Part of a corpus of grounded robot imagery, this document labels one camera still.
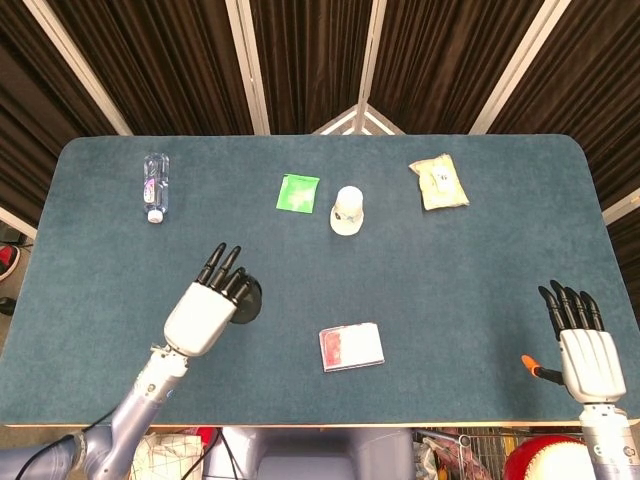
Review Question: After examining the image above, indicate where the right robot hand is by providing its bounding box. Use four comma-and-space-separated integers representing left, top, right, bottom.
520, 279, 628, 404

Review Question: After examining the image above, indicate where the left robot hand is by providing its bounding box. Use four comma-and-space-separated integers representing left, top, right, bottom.
163, 242, 257, 358

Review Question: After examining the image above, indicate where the black round object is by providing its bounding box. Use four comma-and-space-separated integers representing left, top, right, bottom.
232, 277, 265, 325

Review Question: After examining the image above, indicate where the red and white ball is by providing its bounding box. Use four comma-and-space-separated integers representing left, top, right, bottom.
502, 434, 599, 480

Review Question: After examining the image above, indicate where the white checked bag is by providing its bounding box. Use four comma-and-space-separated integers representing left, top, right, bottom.
130, 432, 204, 480

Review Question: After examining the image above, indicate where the clear plastic water bottle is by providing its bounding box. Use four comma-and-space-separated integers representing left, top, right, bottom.
143, 152, 172, 225

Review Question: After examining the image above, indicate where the clear red white card box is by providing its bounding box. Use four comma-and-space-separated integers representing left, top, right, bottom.
318, 322, 386, 374

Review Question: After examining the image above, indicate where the green foil sachet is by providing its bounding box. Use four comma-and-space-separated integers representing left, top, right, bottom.
275, 173, 321, 214

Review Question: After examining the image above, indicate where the white partition floor bar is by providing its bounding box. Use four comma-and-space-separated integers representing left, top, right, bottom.
602, 188, 640, 224
0, 203, 39, 241

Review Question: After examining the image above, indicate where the blue felt table cover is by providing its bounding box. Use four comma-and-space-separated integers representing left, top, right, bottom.
0, 133, 640, 429

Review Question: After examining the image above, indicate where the blue-grey robot torso base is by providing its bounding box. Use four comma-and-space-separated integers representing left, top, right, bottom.
202, 426, 416, 480

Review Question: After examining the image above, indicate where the red and black shoe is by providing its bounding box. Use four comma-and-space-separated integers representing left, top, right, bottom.
0, 244, 21, 281

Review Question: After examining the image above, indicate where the yellowish wet wipes pack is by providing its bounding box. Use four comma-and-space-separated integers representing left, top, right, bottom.
408, 153, 471, 212

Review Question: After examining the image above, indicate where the dark brown pleated curtain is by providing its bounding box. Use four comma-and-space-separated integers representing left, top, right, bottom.
0, 0, 640, 281

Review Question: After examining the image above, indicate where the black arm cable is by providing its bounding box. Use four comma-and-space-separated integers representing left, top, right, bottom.
14, 407, 121, 480

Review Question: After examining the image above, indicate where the metal wire cart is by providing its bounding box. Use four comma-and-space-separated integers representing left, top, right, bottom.
412, 427, 586, 480

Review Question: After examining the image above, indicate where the white partition foot frame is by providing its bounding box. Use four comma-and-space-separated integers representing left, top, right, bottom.
312, 103, 404, 136

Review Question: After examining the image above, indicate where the white partition post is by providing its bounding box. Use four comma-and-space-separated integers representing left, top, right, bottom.
22, 0, 134, 136
468, 0, 574, 135
357, 0, 394, 109
224, 0, 271, 135

